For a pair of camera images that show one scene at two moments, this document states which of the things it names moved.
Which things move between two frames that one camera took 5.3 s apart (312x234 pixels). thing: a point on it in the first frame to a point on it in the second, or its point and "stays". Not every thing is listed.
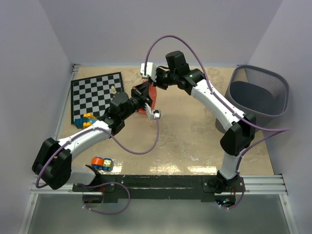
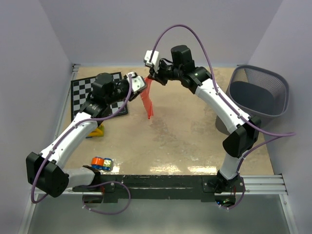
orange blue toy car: [97, 163] stays
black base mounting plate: [157, 187] stays
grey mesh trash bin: [260, 91] stays
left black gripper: [144, 99] to [133, 96]
